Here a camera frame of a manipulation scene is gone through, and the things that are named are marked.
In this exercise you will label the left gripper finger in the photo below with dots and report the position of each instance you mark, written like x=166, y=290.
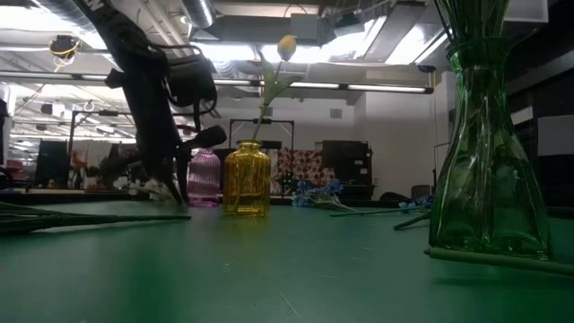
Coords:
x=166, y=179
x=183, y=179

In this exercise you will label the purple ribbed glass vase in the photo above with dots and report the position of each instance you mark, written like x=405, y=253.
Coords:
x=204, y=179

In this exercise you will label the yellow ribbed glass vase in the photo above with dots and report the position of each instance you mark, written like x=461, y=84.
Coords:
x=246, y=179

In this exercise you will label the yellow artificial tulip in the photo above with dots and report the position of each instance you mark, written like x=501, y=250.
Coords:
x=287, y=47
x=493, y=259

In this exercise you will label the green glass vase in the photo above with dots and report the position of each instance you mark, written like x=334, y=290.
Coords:
x=489, y=179

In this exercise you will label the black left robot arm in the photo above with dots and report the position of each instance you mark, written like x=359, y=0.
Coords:
x=134, y=67

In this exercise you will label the green table mat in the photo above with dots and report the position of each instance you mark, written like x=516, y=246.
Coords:
x=224, y=278

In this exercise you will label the black monitor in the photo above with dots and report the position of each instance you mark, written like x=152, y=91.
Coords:
x=51, y=161

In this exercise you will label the red floral cloth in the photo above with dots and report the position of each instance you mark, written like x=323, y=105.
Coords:
x=305, y=166

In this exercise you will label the black round ceiling device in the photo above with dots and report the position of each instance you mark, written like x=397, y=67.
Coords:
x=63, y=46

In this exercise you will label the black cabinet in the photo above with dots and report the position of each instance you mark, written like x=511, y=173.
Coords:
x=345, y=161

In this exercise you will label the long ceiling light bar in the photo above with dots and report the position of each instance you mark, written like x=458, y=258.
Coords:
x=385, y=88

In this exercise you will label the dark office chair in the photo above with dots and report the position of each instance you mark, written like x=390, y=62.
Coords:
x=420, y=192

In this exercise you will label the black gantry frame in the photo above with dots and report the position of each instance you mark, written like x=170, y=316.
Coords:
x=107, y=113
x=262, y=121

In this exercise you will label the black aluminium table frame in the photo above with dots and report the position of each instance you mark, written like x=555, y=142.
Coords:
x=89, y=197

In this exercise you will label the smooth silver ceiling duct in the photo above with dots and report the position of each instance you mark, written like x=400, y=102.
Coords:
x=199, y=13

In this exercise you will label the grey wall vent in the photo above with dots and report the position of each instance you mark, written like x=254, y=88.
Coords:
x=336, y=113

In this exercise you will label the ribbed silver ceiling duct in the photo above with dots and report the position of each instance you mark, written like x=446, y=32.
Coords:
x=58, y=9

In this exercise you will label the white wall board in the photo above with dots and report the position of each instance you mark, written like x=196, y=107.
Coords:
x=556, y=134

